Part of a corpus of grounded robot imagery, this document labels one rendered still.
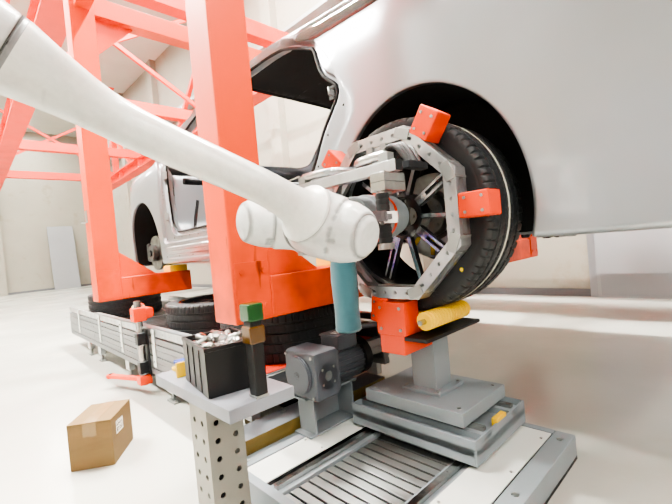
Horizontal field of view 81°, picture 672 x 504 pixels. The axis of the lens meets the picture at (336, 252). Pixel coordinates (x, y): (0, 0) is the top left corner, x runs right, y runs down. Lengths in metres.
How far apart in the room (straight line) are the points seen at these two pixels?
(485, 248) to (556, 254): 3.72
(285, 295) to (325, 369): 0.33
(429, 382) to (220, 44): 1.41
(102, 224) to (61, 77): 2.69
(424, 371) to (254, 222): 0.96
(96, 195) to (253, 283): 2.03
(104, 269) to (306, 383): 2.15
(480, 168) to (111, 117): 0.94
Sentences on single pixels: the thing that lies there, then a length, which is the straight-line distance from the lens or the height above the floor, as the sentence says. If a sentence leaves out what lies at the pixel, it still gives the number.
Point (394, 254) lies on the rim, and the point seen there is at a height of 0.72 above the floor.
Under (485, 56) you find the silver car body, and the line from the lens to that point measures 1.41.
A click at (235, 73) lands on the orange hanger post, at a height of 1.43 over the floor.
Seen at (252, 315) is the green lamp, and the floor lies 0.64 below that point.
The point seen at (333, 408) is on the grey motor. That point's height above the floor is 0.10.
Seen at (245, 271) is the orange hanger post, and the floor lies 0.71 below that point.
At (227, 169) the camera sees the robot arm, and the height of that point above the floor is 0.89.
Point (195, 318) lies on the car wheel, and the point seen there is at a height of 0.43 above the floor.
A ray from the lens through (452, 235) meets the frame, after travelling 1.16.
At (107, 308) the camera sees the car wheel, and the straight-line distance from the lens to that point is 4.31.
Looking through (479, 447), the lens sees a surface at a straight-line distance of 1.35.
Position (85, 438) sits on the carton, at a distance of 1.93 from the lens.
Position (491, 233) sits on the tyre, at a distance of 1.21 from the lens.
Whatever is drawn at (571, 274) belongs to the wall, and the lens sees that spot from 4.91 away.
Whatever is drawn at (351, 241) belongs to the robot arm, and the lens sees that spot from 0.61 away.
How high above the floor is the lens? 0.77
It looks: 1 degrees down
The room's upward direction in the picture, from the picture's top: 5 degrees counter-clockwise
